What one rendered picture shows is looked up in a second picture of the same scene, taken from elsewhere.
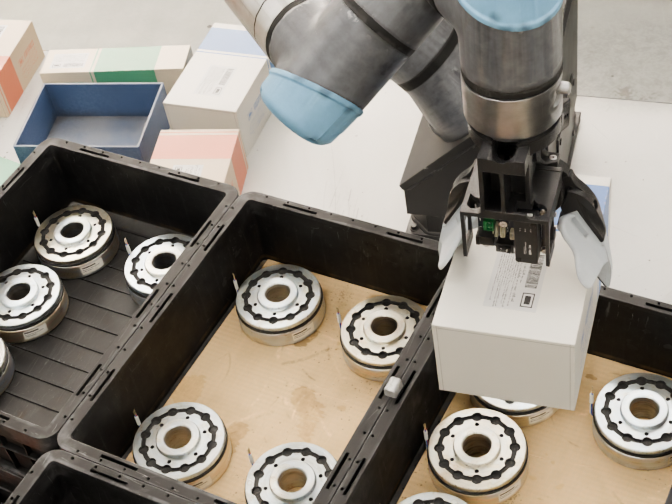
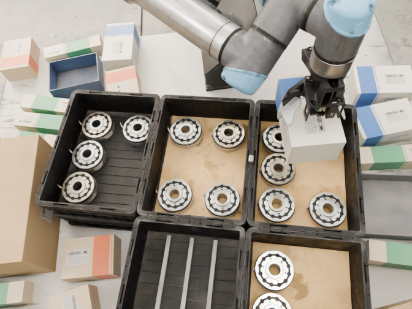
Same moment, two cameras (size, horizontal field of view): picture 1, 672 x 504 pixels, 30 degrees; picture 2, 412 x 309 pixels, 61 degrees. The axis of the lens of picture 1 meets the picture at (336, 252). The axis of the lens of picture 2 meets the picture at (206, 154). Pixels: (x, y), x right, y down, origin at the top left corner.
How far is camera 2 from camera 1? 0.49 m
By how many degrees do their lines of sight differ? 21
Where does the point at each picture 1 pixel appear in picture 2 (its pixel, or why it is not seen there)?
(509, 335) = (322, 144)
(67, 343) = (112, 167)
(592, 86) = not seen: hidden behind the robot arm
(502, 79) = (344, 56)
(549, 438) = not seen: hidden behind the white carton
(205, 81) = (114, 48)
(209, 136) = (124, 70)
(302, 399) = (208, 165)
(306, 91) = (250, 76)
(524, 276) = (315, 118)
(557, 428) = not seen: hidden behind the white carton
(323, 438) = (221, 177)
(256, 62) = (130, 37)
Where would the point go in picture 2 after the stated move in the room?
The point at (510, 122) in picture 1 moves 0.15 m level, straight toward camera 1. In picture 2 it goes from (340, 72) to (384, 143)
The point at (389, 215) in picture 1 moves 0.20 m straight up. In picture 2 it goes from (197, 84) to (191, 49)
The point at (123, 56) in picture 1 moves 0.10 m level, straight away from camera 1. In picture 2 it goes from (75, 44) to (64, 31)
